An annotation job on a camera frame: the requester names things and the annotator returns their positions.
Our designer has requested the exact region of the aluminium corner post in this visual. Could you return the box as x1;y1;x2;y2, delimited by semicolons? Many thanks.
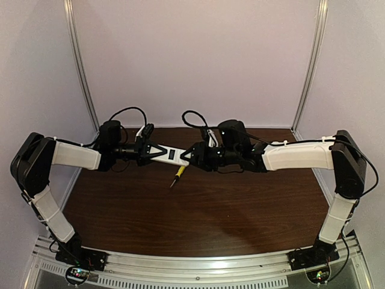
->
291;0;328;133
63;0;99;131

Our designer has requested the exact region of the right black camera cable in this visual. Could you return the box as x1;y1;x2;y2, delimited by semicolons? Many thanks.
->
181;110;209;128

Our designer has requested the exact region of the right circuit board with leds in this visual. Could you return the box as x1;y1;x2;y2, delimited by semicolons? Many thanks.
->
306;266;331;285

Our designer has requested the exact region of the right aluminium corner post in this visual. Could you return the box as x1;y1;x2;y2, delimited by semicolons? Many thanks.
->
291;0;328;133

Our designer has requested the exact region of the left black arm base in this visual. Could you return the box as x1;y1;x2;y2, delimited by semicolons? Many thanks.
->
55;232;108;272

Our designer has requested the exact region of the aluminium front rail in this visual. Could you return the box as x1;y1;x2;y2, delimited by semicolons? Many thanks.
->
21;236;374;288

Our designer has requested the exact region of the left circuit board with leds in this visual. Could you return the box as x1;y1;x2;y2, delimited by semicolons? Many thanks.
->
64;266;90;286

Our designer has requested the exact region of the yellow handled screwdriver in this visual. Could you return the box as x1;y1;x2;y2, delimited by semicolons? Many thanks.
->
170;166;186;188

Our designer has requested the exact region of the white remote control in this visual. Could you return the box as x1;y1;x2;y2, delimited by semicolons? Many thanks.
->
151;145;189;167

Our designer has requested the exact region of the black camera cable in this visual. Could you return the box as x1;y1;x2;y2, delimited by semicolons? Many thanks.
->
108;107;149;127
181;110;209;128

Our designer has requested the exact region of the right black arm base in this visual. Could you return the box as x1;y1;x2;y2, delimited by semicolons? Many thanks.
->
287;239;339;270

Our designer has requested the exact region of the circuit board with leds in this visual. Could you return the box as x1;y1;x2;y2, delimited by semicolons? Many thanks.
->
64;266;90;286
306;266;331;285

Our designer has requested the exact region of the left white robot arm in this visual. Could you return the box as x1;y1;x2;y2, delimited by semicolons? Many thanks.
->
10;120;169;244

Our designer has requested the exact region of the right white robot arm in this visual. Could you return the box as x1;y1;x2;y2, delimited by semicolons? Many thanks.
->
180;120;368;244

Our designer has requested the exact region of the left black camera cable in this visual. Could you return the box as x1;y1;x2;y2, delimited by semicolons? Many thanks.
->
108;107;149;127

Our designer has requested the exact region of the left aluminium corner post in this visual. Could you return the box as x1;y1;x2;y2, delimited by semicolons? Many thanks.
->
63;0;99;131

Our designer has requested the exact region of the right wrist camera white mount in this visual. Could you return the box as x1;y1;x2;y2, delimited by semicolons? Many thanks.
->
204;129;218;148

